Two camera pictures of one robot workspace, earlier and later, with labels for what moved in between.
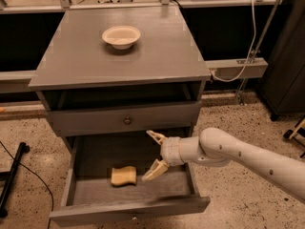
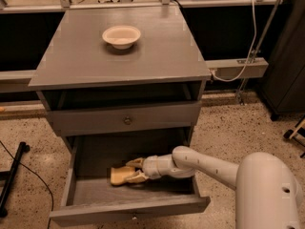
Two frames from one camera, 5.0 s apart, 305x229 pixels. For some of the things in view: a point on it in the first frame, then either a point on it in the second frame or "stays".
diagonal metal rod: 241,90 stays
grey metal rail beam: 224,68 stays
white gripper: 171,151 → 152,167
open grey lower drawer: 90,195 stays
